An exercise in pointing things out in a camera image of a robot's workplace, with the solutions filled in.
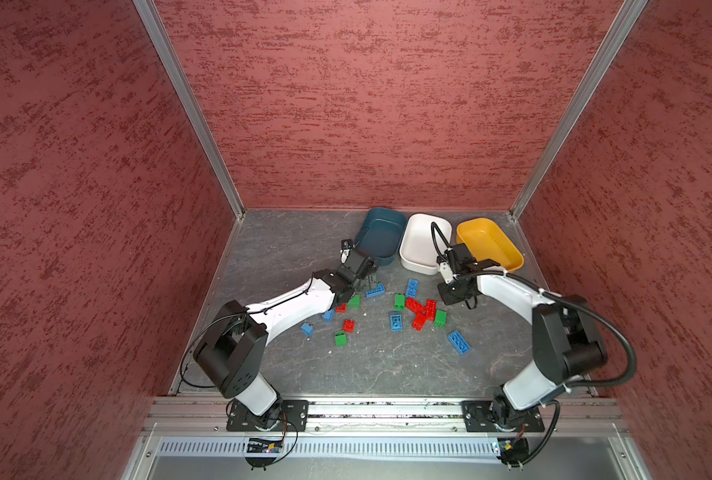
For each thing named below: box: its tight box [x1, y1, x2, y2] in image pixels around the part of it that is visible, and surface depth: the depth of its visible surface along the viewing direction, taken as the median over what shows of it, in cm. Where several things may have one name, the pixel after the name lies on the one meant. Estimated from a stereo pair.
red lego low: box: [412, 312, 427, 332], surface depth 91 cm
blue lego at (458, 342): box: [448, 330, 472, 356], surface depth 87 cm
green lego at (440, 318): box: [434, 309, 447, 328], surface depth 91 cm
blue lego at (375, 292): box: [365, 283, 386, 299], surface depth 99 cm
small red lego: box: [342, 319, 356, 333], surface depth 91 cm
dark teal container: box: [356, 207, 407, 266], surface depth 116 cm
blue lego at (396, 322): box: [390, 314, 402, 332], surface depth 91 cm
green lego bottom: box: [335, 330, 347, 347], surface depth 87 cm
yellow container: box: [456, 218, 525, 272], surface depth 111 cm
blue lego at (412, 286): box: [406, 278, 419, 299], surface depth 99 cm
